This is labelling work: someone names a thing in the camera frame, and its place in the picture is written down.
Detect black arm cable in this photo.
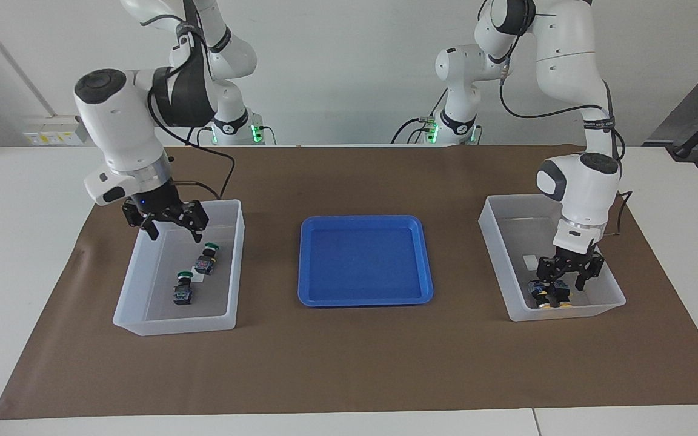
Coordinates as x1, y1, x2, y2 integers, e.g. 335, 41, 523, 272
140, 12, 238, 202
497, 36, 633, 238

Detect green push button switch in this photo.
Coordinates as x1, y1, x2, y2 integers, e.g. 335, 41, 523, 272
173, 271, 194, 305
194, 243, 221, 276

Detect brown paper table mat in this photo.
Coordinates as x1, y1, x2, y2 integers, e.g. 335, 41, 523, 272
0, 144, 698, 420

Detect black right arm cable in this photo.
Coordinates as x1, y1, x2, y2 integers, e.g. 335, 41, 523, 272
140, 12, 238, 202

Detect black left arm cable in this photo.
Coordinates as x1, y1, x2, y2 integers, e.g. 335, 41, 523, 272
497, 36, 633, 238

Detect translucent white plastic box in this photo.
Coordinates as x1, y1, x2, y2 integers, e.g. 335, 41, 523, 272
478, 194, 627, 322
113, 199, 245, 337

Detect blue plastic tray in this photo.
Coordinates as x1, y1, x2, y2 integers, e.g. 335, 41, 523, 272
298, 215, 434, 308

